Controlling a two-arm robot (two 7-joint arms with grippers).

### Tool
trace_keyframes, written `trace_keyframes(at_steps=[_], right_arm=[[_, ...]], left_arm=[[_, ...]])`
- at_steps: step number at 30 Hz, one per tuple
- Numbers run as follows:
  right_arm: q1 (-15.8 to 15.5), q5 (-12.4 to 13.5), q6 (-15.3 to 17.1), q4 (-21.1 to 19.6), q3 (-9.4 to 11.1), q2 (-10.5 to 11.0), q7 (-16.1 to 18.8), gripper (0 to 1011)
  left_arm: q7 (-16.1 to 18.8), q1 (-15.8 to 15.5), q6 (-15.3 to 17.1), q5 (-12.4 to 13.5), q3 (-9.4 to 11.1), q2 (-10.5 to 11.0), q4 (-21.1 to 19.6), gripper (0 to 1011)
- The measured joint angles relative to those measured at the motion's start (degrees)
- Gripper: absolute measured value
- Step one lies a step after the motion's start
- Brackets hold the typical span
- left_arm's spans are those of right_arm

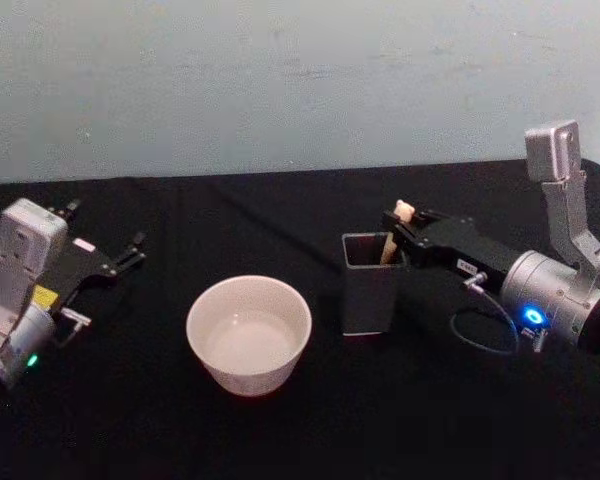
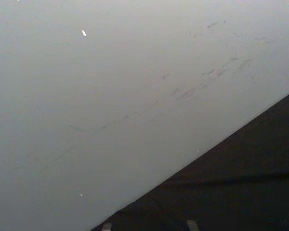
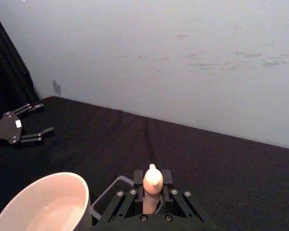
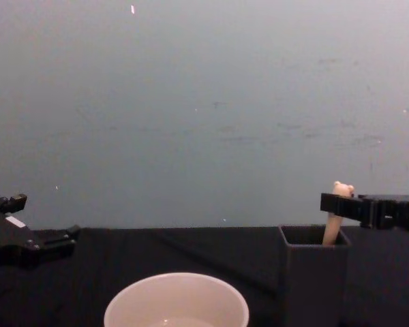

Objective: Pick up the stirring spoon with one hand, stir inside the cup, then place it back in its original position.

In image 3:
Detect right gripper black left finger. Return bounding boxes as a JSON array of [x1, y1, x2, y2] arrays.
[[99, 169, 145, 223]]

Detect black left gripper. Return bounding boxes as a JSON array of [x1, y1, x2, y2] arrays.
[[0, 103, 54, 145]]

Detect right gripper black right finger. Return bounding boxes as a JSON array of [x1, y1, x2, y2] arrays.
[[161, 169, 204, 222]]

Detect small cream plastic piece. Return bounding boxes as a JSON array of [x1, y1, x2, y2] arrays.
[[142, 163, 164, 214]]

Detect clear plastic case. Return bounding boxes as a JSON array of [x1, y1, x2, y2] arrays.
[[90, 175, 135, 220]]

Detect black table cloth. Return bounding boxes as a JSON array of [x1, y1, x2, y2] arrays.
[[0, 96, 289, 231]]

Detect black curtain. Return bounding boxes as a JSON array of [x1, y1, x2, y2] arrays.
[[0, 6, 41, 123]]

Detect white round bowl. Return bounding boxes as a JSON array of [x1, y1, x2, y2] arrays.
[[0, 171, 92, 231]]

